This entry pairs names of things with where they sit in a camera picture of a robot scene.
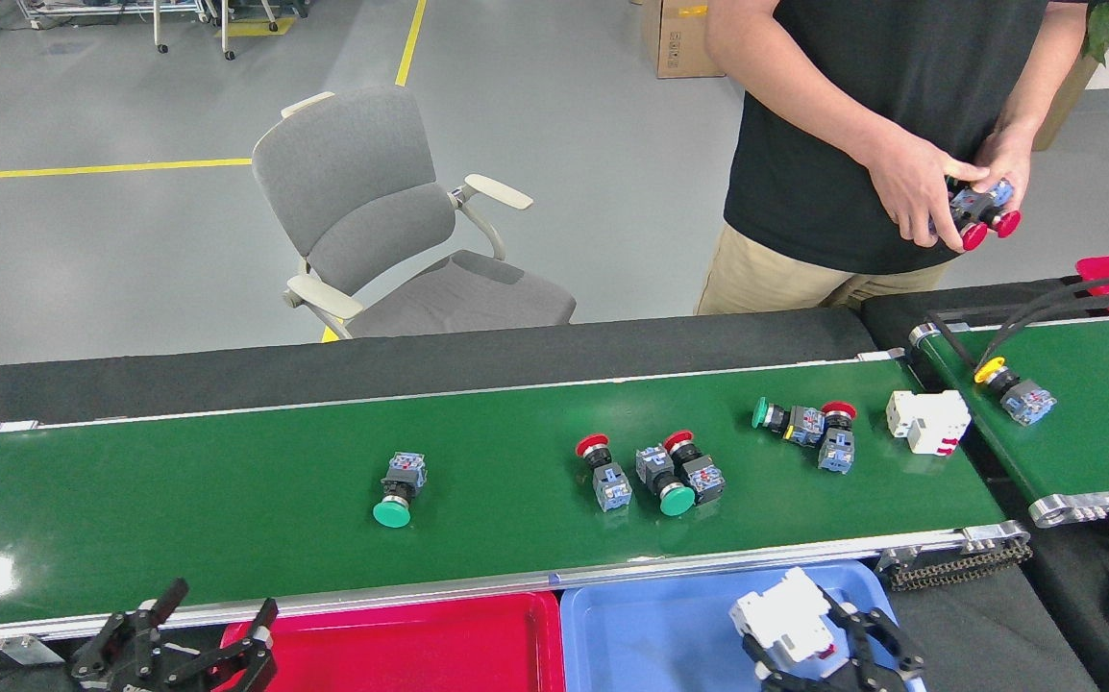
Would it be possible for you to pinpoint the person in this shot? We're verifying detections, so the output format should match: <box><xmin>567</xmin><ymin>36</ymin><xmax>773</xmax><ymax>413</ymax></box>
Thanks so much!
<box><xmin>696</xmin><ymin>0</ymin><xmax>1094</xmax><ymax>316</ymax></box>

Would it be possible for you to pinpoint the person's left hand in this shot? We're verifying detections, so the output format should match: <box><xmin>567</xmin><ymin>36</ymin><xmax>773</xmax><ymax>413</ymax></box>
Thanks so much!
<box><xmin>973</xmin><ymin>125</ymin><xmax>1036</xmax><ymax>217</ymax></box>

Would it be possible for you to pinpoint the yellow push button switch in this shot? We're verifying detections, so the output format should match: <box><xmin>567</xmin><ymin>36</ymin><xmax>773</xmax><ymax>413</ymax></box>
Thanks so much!
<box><xmin>973</xmin><ymin>357</ymin><xmax>1057</xmax><ymax>428</ymax></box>

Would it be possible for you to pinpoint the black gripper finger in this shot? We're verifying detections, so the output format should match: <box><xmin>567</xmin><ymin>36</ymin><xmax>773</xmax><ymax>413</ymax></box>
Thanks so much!
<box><xmin>742</xmin><ymin>634</ymin><xmax>810</xmax><ymax>692</ymax></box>
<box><xmin>819</xmin><ymin>588</ymin><xmax>925</xmax><ymax>692</ymax></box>

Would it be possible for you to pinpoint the green push button switch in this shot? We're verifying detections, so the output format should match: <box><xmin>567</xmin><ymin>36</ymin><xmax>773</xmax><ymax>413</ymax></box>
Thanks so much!
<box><xmin>752</xmin><ymin>396</ymin><xmax>826</xmax><ymax>450</ymax></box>

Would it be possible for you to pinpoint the person's right hand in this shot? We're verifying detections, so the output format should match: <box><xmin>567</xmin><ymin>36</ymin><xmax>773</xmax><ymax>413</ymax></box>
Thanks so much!
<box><xmin>867</xmin><ymin>125</ymin><xmax>991</xmax><ymax>256</ymax></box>

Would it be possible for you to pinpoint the white wheeled stand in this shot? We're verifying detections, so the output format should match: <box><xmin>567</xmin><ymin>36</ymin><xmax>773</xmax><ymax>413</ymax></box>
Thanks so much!
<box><xmin>16</xmin><ymin>0</ymin><xmax>310</xmax><ymax>61</ymax></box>

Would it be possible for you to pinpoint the black guide bracket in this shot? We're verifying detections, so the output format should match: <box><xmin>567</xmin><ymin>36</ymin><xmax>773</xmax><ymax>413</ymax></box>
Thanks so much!
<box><xmin>926</xmin><ymin>273</ymin><xmax>1109</xmax><ymax>371</ymax></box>

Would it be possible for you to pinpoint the black drive chain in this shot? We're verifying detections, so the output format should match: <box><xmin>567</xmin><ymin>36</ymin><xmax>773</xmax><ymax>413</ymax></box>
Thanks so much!
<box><xmin>886</xmin><ymin>538</ymin><xmax>1034</xmax><ymax>592</ymax></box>

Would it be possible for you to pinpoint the grey office chair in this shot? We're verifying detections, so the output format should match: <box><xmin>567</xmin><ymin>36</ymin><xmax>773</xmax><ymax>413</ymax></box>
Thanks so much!
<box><xmin>251</xmin><ymin>85</ymin><xmax>578</xmax><ymax>339</ymax></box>

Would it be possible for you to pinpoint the long green conveyor belt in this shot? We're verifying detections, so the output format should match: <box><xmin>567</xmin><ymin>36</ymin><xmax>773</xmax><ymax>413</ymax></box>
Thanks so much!
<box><xmin>0</xmin><ymin>348</ymin><xmax>1034</xmax><ymax>666</ymax></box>

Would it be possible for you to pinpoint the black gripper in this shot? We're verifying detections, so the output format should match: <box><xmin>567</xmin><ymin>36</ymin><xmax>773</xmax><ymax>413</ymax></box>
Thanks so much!
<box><xmin>69</xmin><ymin>577</ymin><xmax>279</xmax><ymax>692</ymax></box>

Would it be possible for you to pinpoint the green mushroom push button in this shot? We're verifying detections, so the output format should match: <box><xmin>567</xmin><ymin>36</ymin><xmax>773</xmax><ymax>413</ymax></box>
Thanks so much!
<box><xmin>372</xmin><ymin>451</ymin><xmax>429</xmax><ymax>529</ymax></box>
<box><xmin>634</xmin><ymin>444</ymin><xmax>697</xmax><ymax>518</ymax></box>

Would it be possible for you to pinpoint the tan plant pot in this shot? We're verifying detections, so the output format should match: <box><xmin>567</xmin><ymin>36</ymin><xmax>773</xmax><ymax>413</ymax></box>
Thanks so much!
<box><xmin>1032</xmin><ymin>53</ymin><xmax>1098</xmax><ymax>153</ymax></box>

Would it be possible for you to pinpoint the blue plastic tray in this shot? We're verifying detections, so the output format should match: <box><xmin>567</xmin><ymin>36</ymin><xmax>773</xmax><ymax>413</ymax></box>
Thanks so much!
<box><xmin>559</xmin><ymin>560</ymin><xmax>930</xmax><ymax>692</ymax></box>

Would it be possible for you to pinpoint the white circuit breaker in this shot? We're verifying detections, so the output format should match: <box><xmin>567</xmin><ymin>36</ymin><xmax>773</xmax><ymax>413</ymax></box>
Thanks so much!
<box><xmin>885</xmin><ymin>388</ymin><xmax>973</xmax><ymax>457</ymax></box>
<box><xmin>729</xmin><ymin>566</ymin><xmax>841</xmax><ymax>679</ymax></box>

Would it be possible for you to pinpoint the brown cardboard box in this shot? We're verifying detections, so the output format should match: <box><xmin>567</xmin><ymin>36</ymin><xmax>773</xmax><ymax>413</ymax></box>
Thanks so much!
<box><xmin>640</xmin><ymin>0</ymin><xmax>727</xmax><ymax>80</ymax></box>

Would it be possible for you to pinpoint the red push button switch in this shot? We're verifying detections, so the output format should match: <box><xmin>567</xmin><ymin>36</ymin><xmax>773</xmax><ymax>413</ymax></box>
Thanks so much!
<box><xmin>817</xmin><ymin>401</ymin><xmax>858</xmax><ymax>476</ymax></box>
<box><xmin>662</xmin><ymin>430</ymin><xmax>727</xmax><ymax>507</ymax></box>
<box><xmin>575</xmin><ymin>433</ymin><xmax>633</xmax><ymax>513</ymax></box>

